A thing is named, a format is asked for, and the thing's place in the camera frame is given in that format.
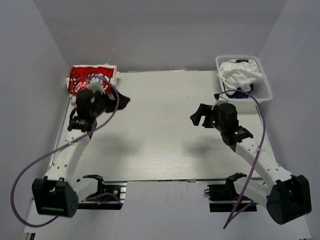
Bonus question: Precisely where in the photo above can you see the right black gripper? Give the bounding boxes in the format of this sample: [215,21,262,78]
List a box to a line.
[190,104,226,133]

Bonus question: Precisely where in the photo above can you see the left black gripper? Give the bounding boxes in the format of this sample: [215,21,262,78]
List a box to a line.
[91,86,130,118]

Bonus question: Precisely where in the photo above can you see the white logo t-shirt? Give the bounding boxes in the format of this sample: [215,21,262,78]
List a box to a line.
[66,63,120,95]

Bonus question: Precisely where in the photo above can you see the white t-shirt with tag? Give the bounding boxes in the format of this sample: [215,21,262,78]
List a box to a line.
[217,59,264,93]

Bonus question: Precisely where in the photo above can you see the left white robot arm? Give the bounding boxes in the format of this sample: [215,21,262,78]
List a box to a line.
[31,87,131,218]

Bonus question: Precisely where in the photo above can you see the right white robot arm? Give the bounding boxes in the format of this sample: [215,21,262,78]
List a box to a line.
[190,103,312,225]

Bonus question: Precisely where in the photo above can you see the folded printed white t-shirt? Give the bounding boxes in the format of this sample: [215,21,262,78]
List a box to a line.
[66,77,78,106]

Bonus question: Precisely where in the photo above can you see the blue t-shirt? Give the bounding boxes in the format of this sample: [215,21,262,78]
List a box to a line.
[226,84,254,99]

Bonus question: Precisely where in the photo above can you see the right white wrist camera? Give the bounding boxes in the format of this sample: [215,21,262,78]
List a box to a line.
[211,94,229,110]

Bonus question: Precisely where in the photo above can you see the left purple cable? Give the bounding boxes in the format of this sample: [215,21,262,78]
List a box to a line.
[10,76,121,228]

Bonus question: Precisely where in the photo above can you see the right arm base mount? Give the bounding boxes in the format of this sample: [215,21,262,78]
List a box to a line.
[203,172,247,213]

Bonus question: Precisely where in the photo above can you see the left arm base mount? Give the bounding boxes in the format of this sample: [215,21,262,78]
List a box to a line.
[74,174,127,210]

